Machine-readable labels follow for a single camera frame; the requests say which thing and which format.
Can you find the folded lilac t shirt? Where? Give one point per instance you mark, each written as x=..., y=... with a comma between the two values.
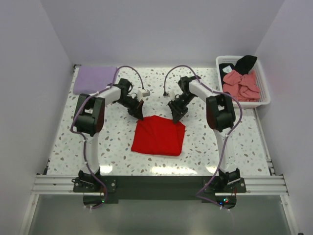
x=91, y=79

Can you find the black t shirt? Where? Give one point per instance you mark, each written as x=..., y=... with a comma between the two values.
x=241, y=64

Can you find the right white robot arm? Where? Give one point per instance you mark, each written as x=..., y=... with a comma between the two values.
x=220, y=116

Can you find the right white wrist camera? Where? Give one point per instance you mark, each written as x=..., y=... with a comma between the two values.
x=172, y=95

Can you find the red t shirt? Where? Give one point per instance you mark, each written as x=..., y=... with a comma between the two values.
x=158, y=136

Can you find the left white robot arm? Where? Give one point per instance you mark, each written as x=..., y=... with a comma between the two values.
x=88, y=121

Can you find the pink t shirt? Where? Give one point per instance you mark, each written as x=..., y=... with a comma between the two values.
x=242, y=87

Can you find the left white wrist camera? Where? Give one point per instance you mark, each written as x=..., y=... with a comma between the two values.
x=143, y=93

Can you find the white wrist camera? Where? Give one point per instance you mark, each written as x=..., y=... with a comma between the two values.
x=172, y=95
x=143, y=93

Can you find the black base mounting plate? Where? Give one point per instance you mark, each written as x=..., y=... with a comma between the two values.
x=105, y=198

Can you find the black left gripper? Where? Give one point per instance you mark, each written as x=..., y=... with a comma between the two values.
x=137, y=111

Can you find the aluminium frame rail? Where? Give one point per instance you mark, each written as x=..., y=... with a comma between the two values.
x=165, y=186

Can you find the white plastic laundry basket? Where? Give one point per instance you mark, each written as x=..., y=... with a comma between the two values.
x=261, y=83

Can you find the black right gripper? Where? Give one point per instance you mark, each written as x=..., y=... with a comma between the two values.
x=177, y=112

